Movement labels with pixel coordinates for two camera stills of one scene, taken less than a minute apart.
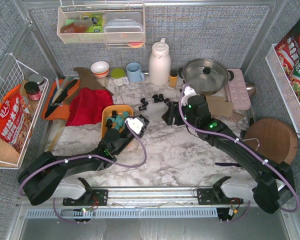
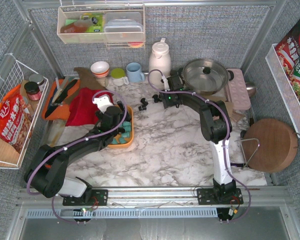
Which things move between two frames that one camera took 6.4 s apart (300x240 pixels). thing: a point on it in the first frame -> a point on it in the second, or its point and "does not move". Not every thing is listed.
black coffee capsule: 155,97 does not move
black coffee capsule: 142,108 does not move
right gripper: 176,111 -> 161,100
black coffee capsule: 142,100 does not move
